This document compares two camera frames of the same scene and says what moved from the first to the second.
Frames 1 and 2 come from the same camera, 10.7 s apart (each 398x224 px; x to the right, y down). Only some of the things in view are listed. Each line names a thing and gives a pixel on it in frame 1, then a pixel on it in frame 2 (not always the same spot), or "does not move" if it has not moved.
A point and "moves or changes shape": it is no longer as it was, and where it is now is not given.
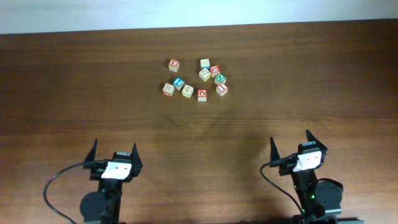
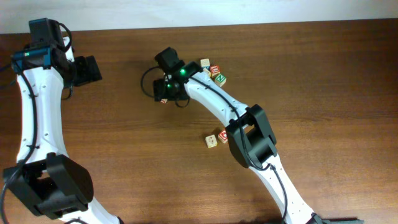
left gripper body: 97,172 to 86,73
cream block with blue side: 187,91 moves or changes shape
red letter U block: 214,70 does not move
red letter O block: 202,94 moves or changes shape
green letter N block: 220,79 does not move
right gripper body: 286,169 to 166,89
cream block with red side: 168,89 moves or changes shape
